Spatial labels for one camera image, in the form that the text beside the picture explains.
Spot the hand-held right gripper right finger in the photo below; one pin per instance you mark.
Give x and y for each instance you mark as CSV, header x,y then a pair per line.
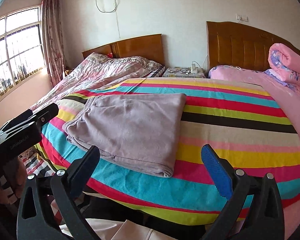
x,y
216,170

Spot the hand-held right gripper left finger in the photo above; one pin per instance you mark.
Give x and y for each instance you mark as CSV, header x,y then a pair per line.
x,y
83,175

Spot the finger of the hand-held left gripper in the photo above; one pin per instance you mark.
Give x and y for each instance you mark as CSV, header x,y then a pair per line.
x,y
47,113
20,120

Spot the lilac pants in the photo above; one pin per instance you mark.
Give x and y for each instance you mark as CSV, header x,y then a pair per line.
x,y
135,130

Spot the person's left forearm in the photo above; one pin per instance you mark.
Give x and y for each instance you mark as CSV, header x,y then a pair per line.
x,y
13,177

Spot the striped blanket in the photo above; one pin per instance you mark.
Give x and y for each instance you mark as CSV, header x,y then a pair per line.
x,y
227,140

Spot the checkered cloth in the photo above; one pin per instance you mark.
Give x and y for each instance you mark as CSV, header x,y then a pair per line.
x,y
40,165

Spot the barred window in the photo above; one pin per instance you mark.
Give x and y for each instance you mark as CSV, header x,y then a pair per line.
x,y
15,55

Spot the red patterned curtain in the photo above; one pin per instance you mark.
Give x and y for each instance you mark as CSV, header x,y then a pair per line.
x,y
53,37

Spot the white power strip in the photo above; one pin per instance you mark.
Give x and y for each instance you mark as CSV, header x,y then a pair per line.
x,y
193,70

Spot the nightstand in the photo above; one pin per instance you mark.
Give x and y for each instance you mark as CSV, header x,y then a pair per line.
x,y
175,75

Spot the low wooden headboard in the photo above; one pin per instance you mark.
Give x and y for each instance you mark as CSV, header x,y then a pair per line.
x,y
140,47

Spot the checkered pillow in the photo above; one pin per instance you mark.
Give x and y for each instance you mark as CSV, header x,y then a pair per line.
x,y
156,71

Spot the tall wooden headboard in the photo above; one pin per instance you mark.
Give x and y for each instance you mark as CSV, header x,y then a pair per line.
x,y
235,45

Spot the folded pink floral quilt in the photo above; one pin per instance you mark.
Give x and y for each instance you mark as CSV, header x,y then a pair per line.
x,y
290,65

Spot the white wall socket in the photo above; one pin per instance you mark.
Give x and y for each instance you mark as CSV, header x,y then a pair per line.
x,y
242,17

